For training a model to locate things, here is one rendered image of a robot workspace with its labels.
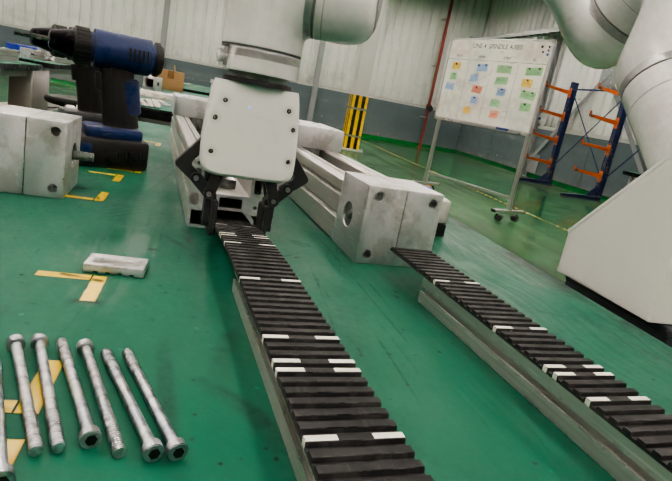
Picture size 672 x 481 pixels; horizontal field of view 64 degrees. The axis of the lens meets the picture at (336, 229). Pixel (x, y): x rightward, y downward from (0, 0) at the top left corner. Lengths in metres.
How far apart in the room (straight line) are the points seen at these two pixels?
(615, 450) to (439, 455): 0.11
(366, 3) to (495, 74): 6.09
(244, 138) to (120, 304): 0.22
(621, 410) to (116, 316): 0.34
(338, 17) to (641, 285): 0.47
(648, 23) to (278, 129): 0.59
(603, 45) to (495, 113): 5.51
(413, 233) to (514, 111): 5.73
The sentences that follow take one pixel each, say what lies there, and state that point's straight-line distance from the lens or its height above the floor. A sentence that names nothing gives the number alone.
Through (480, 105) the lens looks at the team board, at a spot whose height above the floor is 1.19.
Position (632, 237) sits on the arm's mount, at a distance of 0.76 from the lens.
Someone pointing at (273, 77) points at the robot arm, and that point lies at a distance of 0.57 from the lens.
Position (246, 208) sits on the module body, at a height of 0.81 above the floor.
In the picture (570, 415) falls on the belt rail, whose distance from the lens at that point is 0.41.
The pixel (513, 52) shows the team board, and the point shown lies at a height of 1.81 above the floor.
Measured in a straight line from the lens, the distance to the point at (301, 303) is 0.40.
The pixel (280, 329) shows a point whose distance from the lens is 0.35.
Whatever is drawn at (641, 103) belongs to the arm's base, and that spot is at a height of 1.04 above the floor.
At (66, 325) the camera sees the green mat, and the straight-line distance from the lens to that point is 0.42.
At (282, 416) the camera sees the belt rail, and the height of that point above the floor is 0.79.
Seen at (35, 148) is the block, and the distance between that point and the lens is 0.75.
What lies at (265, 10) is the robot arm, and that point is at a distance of 0.56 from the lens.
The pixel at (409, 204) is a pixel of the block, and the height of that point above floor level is 0.86.
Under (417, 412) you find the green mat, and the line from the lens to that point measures 0.37.
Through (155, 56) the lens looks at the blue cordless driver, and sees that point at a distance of 0.99.
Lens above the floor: 0.96
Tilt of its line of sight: 13 degrees down
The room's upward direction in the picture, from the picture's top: 11 degrees clockwise
